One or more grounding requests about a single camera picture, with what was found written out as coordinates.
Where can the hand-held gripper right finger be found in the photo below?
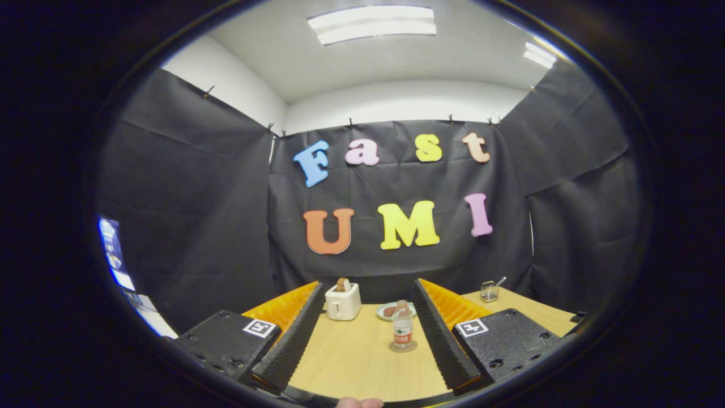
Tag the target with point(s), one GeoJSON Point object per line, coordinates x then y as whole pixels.
{"type": "Point", "coordinates": [444, 343]}

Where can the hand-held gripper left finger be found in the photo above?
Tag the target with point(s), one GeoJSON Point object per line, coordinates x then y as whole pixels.
{"type": "Point", "coordinates": [294, 343]}

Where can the round brown coaster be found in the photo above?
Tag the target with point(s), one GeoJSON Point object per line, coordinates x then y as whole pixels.
{"type": "Point", "coordinates": [414, 346]}

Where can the clear plastic juice bottle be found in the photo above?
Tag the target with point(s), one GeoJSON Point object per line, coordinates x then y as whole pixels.
{"type": "Point", "coordinates": [402, 334]}

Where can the wooden table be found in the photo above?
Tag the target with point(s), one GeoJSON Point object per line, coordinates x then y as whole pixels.
{"type": "Point", "coordinates": [351, 362]}

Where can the white toaster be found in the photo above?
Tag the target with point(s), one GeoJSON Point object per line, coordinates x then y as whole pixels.
{"type": "Point", "coordinates": [342, 306]}

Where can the brown meat piece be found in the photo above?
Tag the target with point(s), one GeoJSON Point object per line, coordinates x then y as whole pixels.
{"type": "Point", "coordinates": [389, 311]}

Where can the pale green plate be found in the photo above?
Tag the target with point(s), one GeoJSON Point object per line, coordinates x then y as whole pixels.
{"type": "Point", "coordinates": [379, 311]}

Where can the bread slice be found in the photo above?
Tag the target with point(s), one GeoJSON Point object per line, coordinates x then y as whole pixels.
{"type": "Point", "coordinates": [342, 284]}

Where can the black table clamp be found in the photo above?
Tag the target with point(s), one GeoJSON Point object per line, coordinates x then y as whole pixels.
{"type": "Point", "coordinates": [579, 317]}

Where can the black backdrop cloth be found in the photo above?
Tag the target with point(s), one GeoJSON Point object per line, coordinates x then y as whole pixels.
{"type": "Point", "coordinates": [198, 226]}

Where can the small ceiling light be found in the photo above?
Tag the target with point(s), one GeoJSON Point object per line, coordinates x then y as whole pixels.
{"type": "Point", "coordinates": [538, 55]}

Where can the long ceiling light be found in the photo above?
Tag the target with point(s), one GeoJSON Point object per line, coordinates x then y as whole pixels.
{"type": "Point", "coordinates": [371, 25]}

